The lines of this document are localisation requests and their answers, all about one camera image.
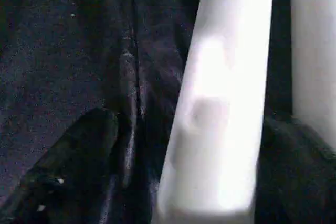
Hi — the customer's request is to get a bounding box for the white plastic table leg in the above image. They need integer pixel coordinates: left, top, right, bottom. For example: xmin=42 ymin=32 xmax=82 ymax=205
xmin=151 ymin=0 xmax=277 ymax=224
xmin=290 ymin=0 xmax=336 ymax=152

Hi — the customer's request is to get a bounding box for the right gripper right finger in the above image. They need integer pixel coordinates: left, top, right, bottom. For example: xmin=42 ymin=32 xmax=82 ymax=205
xmin=254 ymin=113 xmax=336 ymax=224

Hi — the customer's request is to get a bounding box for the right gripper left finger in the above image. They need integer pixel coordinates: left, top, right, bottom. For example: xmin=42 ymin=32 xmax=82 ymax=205
xmin=0 ymin=107 xmax=122 ymax=224

